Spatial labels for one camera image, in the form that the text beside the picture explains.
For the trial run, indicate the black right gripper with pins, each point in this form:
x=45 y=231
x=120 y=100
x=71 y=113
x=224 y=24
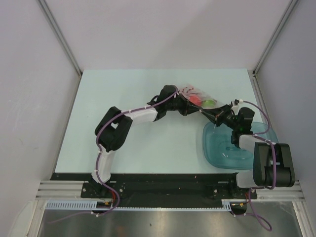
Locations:
x=216 y=115

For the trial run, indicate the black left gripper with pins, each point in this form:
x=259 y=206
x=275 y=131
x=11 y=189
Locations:
x=187 y=107

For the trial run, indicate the red fake food ball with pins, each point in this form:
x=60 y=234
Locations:
x=195 y=99

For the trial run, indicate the green fake food ball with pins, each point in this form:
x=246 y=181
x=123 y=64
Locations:
x=208 y=103

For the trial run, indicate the clear zip top bag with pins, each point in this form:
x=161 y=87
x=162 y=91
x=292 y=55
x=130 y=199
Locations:
x=188 y=90

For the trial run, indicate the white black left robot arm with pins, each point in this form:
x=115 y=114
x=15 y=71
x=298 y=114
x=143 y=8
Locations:
x=113 y=129

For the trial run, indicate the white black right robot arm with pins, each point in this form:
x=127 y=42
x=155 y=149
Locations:
x=238 y=143

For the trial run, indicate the teal translucent plastic container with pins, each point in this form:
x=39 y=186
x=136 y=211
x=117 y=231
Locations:
x=220 y=152

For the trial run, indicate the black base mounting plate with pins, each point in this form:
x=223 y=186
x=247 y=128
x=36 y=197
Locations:
x=166 y=179

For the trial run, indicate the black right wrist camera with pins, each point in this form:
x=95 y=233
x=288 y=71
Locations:
x=245 y=119

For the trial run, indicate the right aluminium corner post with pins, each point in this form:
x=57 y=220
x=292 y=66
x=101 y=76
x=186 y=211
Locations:
x=275 y=35

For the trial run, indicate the aluminium corner post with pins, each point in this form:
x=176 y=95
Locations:
x=275 y=35
x=48 y=14

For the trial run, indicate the white slotted cable duct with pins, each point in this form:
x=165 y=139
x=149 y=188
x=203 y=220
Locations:
x=78 y=205

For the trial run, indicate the aluminium front frame rail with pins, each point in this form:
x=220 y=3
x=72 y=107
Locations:
x=80 y=190

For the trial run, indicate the left aluminium corner post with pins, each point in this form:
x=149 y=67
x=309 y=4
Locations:
x=48 y=14

